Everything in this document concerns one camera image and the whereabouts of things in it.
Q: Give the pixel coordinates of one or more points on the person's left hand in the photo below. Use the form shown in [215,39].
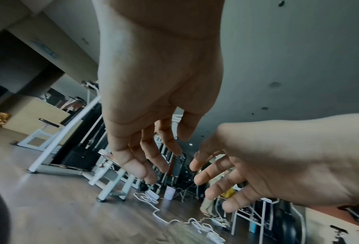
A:
[158,59]

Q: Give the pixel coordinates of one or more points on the flat white power strip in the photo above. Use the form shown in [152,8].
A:
[152,195]

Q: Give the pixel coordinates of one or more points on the beige reception counter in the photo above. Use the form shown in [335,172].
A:
[32,114]

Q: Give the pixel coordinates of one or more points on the blue water bottle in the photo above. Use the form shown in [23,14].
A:
[253,226]

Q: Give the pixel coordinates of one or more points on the black elliptical trainer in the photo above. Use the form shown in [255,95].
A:
[288,226]

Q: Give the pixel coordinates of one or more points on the white green power strip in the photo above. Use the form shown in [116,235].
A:
[219,222]
[215,237]

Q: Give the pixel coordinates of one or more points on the purple waste bin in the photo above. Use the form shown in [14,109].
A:
[170,193]

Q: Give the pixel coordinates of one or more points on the person's right hand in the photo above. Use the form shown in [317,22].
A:
[303,162]

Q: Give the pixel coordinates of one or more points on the white folding table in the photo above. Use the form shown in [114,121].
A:
[242,214]

